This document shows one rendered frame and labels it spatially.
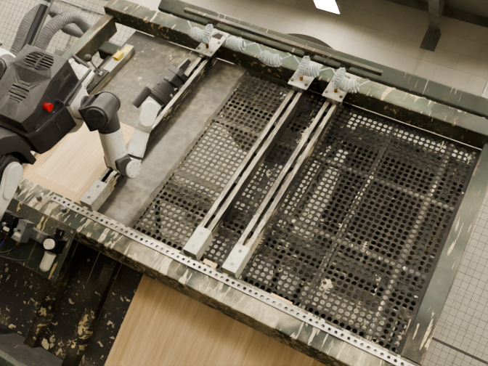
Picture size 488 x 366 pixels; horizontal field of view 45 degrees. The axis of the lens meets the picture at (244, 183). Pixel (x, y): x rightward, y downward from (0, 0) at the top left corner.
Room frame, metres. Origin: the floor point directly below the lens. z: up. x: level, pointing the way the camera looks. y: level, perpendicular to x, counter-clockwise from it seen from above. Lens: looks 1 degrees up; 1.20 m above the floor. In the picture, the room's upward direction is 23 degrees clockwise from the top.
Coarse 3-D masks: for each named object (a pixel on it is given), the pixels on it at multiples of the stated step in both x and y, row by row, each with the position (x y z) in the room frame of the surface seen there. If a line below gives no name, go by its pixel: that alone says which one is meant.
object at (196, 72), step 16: (208, 32) 2.93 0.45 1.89; (208, 48) 3.03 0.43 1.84; (192, 64) 3.02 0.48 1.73; (208, 64) 3.05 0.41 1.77; (192, 80) 2.96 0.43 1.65; (176, 96) 2.89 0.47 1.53; (160, 112) 2.85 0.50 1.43; (160, 128) 2.85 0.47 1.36; (128, 144) 2.74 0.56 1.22; (112, 176) 2.63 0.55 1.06; (96, 192) 2.59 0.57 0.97; (96, 208) 2.60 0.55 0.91
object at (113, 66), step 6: (132, 48) 3.16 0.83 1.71; (126, 54) 3.13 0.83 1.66; (132, 54) 3.18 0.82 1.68; (114, 60) 3.11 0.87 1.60; (120, 60) 3.11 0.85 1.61; (126, 60) 3.16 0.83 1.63; (108, 66) 3.09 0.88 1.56; (114, 66) 3.08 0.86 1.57; (120, 66) 3.12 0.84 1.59; (114, 72) 3.10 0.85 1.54; (108, 78) 3.07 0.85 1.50; (102, 84) 3.05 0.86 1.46; (96, 90) 3.02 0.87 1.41
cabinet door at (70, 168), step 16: (128, 128) 2.86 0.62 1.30; (64, 144) 2.83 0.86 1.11; (80, 144) 2.82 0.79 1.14; (96, 144) 2.82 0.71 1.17; (48, 160) 2.77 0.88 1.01; (64, 160) 2.77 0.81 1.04; (80, 160) 2.76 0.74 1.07; (96, 160) 2.76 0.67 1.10; (32, 176) 2.72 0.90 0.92; (48, 176) 2.72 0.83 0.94; (64, 176) 2.72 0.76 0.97; (80, 176) 2.71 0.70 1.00; (96, 176) 2.70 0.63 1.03; (64, 192) 2.66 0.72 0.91; (80, 192) 2.66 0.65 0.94
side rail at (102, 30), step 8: (104, 16) 3.31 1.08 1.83; (112, 16) 3.30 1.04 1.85; (96, 24) 3.27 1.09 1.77; (104, 24) 3.27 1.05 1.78; (112, 24) 3.32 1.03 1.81; (88, 32) 3.23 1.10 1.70; (96, 32) 3.23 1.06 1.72; (104, 32) 3.28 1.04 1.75; (112, 32) 3.35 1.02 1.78; (80, 40) 3.20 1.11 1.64; (88, 40) 3.20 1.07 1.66; (96, 40) 3.25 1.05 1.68; (104, 40) 3.31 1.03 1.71; (72, 48) 3.17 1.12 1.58; (80, 48) 3.16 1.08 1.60; (88, 48) 3.21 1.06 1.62; (96, 48) 3.28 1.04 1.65; (64, 56) 3.13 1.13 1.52; (80, 56) 3.18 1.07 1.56
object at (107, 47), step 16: (112, 48) 3.28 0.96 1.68; (272, 112) 2.95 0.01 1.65; (304, 128) 2.91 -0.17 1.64; (336, 144) 2.84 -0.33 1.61; (432, 160) 2.73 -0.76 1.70; (320, 176) 2.73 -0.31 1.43; (432, 176) 2.72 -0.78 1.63; (464, 176) 2.67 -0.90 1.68; (176, 192) 2.70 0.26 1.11; (192, 192) 2.69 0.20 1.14; (304, 192) 2.68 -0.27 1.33; (224, 224) 2.65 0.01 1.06; (288, 240) 2.53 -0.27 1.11; (336, 256) 2.47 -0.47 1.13; (416, 256) 2.47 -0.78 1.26; (368, 288) 2.44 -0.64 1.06
